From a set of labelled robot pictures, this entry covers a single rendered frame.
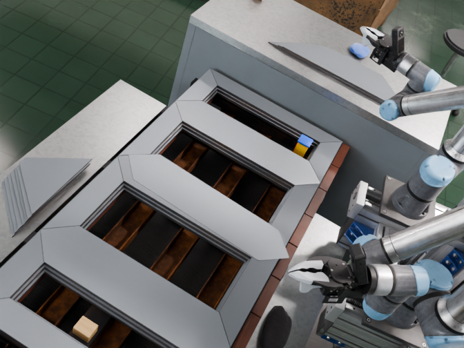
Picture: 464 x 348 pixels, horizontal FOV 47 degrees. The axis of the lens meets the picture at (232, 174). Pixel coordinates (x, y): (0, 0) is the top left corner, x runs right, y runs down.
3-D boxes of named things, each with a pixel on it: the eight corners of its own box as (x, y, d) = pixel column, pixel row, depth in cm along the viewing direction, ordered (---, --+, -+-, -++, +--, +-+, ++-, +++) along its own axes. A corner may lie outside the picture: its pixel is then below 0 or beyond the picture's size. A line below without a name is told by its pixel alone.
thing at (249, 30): (188, 22, 257) (190, 14, 254) (242, -19, 299) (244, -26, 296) (433, 155, 241) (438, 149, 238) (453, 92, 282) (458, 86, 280)
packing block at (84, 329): (72, 333, 168) (72, 327, 165) (81, 320, 171) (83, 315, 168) (88, 343, 167) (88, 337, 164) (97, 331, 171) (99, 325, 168)
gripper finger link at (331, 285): (312, 290, 120) (347, 291, 123) (315, 286, 119) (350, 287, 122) (306, 273, 124) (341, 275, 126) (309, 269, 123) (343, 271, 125)
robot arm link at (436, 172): (402, 184, 202) (421, 161, 192) (418, 170, 210) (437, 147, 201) (428, 206, 198) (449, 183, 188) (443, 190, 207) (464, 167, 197)
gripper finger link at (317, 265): (282, 285, 125) (317, 286, 128) (290, 269, 121) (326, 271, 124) (279, 275, 127) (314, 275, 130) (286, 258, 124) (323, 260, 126)
